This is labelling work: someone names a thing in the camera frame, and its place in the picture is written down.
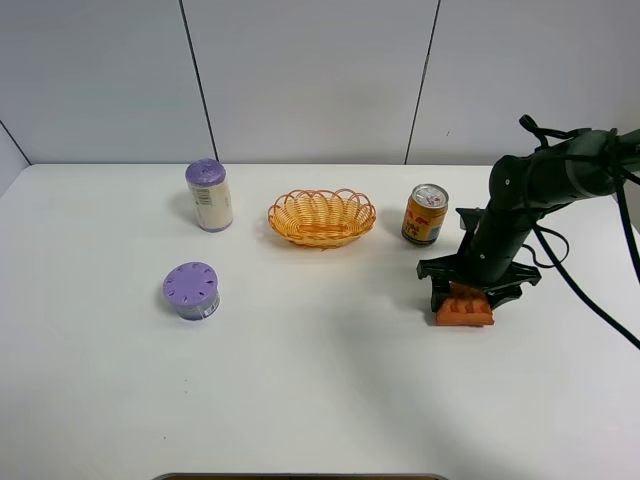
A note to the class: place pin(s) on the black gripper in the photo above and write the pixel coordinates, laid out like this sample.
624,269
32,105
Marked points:
484,259

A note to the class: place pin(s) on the orange waffle bread piece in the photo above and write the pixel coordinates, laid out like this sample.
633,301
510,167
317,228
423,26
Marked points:
464,307

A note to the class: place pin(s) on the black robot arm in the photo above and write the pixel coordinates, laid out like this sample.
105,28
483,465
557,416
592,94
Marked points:
556,176

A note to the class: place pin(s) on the orange woven basket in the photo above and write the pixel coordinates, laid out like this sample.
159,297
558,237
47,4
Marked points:
322,219

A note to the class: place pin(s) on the gold energy drink can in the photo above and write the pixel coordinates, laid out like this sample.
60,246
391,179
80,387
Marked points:
425,213

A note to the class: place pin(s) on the short purple round container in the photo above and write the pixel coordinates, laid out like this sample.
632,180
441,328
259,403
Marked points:
192,290

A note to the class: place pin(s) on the tall purple cream canister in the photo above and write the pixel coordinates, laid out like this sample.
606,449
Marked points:
207,182

